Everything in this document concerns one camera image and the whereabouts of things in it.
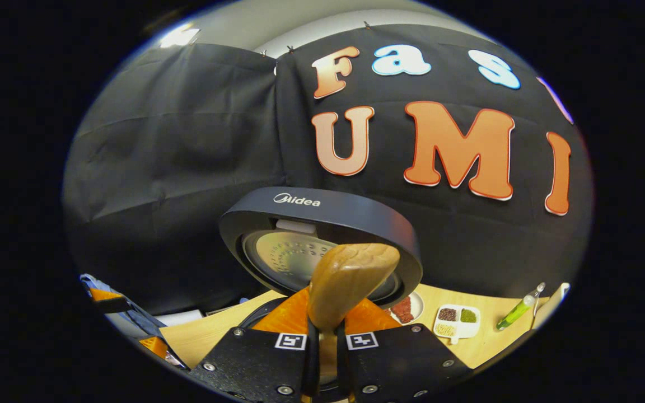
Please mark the white box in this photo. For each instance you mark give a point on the white box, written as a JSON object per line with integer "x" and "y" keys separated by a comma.
{"x": 180, "y": 318}

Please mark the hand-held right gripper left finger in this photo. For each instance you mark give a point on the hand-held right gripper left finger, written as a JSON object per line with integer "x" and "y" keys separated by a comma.
{"x": 312, "y": 364}

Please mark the dark grey rice cooker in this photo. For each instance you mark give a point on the dark grey rice cooker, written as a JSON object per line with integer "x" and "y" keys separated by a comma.
{"x": 322, "y": 215}

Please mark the wooden spoon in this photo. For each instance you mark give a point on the wooden spoon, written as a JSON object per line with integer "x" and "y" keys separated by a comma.
{"x": 350, "y": 280}

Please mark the white divided bean dish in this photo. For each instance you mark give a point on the white divided bean dish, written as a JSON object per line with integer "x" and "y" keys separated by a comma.
{"x": 457, "y": 322}

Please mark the green label drink bottle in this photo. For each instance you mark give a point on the green label drink bottle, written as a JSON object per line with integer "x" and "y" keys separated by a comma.
{"x": 515, "y": 313}

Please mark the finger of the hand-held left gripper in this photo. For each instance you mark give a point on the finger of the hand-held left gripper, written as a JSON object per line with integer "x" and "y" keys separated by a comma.
{"x": 110, "y": 299}
{"x": 157, "y": 348}

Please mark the round white plate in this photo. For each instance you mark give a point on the round white plate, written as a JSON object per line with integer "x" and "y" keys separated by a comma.
{"x": 416, "y": 305}

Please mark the white toaster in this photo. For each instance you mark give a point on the white toaster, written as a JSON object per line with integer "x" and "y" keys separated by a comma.
{"x": 552, "y": 305}

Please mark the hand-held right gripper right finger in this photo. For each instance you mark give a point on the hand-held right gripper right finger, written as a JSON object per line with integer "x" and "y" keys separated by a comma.
{"x": 342, "y": 364}

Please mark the black backdrop cloth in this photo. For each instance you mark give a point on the black backdrop cloth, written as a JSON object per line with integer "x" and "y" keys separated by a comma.
{"x": 188, "y": 168}

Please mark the red meat piece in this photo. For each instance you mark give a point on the red meat piece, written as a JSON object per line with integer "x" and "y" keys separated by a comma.
{"x": 403, "y": 309}

